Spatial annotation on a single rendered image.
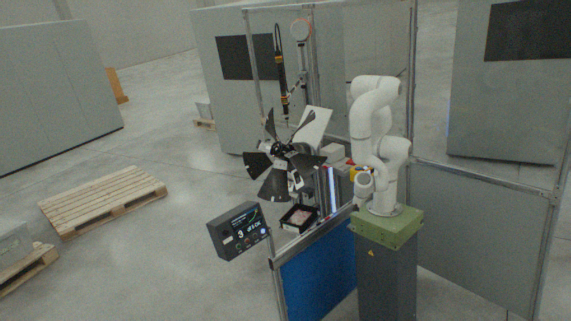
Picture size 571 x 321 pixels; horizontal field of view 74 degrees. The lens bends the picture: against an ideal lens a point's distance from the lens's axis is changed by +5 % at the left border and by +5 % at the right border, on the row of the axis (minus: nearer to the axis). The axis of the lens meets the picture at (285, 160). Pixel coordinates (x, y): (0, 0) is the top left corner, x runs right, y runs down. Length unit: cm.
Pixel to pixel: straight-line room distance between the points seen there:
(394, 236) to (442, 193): 89
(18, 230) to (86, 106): 379
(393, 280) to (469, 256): 86
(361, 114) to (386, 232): 68
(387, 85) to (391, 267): 101
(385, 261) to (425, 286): 108
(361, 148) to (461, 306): 176
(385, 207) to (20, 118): 622
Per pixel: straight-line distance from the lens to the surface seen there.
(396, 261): 211
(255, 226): 184
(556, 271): 355
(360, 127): 156
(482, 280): 300
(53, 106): 747
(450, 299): 311
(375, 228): 198
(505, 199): 258
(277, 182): 245
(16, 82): 726
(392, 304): 233
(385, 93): 160
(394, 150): 188
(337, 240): 249
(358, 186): 169
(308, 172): 227
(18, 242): 440
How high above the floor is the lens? 220
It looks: 25 degrees down
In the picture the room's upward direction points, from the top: 8 degrees counter-clockwise
